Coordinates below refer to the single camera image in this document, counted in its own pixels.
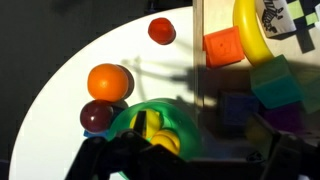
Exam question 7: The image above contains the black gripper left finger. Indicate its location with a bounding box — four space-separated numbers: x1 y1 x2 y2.
64 110 201 180

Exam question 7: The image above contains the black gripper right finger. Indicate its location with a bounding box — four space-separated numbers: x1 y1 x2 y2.
252 113 320 180

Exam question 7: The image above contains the maroon ball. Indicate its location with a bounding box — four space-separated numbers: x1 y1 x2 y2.
79 99 114 133

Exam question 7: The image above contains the small red ball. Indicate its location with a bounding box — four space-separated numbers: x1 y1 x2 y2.
147 17 177 46

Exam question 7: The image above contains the yellow toy lemon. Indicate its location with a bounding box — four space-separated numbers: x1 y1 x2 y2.
129 109 163 139

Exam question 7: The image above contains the blue toy block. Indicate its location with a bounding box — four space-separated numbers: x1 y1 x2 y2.
83 101 129 139

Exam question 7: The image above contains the yellow ball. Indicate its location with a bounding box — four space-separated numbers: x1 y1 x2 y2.
149 129 181 156

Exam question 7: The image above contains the magenta foam cube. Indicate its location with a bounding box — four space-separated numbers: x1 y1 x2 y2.
263 103 304 134

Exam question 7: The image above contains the green plastic bowl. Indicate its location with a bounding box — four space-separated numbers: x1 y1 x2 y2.
106 98 203 180

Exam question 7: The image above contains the yellow-green foam cube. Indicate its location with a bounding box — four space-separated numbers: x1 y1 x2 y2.
296 71 320 114

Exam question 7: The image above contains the dark blue foam cube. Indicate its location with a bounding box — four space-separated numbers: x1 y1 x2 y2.
218 91 261 127

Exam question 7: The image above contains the orange ball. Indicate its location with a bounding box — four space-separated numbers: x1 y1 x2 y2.
87 63 130 103

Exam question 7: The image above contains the green foam cube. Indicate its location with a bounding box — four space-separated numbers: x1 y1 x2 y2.
249 54 304 110

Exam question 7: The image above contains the orange foam cube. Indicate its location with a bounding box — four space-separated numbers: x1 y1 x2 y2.
202 25 246 69

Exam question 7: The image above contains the wooden tray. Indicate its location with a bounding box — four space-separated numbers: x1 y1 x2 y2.
192 0 320 161

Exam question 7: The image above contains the yellow toy ring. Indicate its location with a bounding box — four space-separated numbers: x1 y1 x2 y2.
233 0 276 67

